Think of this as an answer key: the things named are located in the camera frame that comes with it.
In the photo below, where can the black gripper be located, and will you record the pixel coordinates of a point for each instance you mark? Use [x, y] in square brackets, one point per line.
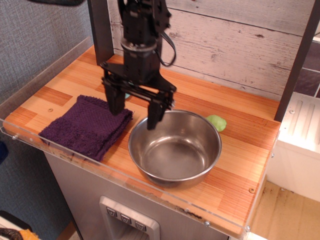
[139, 75]

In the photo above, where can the stainless steel bowl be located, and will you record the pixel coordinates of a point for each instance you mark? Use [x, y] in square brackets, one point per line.
[179, 153]

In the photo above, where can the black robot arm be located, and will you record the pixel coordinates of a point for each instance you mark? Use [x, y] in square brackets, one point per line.
[144, 23]

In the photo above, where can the purple folded towel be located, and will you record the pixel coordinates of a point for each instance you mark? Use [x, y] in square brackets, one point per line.
[88, 127]

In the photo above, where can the green toy broccoli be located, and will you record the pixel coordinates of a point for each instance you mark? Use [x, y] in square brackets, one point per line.
[218, 122]

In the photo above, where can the grey toy cabinet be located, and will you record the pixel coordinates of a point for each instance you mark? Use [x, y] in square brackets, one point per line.
[83, 191]

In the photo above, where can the silver dispenser button panel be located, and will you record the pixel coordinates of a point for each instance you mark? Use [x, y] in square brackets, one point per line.
[127, 220]

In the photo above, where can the clear acrylic edge guard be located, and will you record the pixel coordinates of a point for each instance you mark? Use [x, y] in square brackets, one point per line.
[225, 198]

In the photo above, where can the white ribbed sink unit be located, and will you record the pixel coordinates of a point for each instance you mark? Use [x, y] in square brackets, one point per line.
[295, 160]

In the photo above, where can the orange and black object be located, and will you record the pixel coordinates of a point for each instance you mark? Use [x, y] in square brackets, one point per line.
[13, 234]

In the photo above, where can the dark left vertical post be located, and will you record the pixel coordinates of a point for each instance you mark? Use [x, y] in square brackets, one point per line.
[101, 30]

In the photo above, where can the dark vertical post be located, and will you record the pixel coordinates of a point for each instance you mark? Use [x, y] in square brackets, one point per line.
[299, 61]
[101, 30]

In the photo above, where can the dark right vertical post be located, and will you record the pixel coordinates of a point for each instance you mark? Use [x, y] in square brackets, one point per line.
[299, 61]

